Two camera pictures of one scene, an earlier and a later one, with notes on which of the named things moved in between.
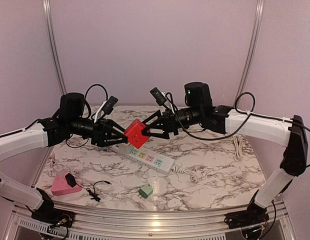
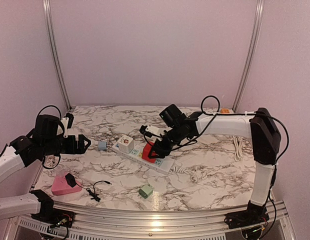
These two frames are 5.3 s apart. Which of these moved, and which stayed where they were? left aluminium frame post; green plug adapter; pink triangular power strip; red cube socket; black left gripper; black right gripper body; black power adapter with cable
Moved: red cube socket; black left gripper; black right gripper body
Stayed: green plug adapter; left aluminium frame post; pink triangular power strip; black power adapter with cable
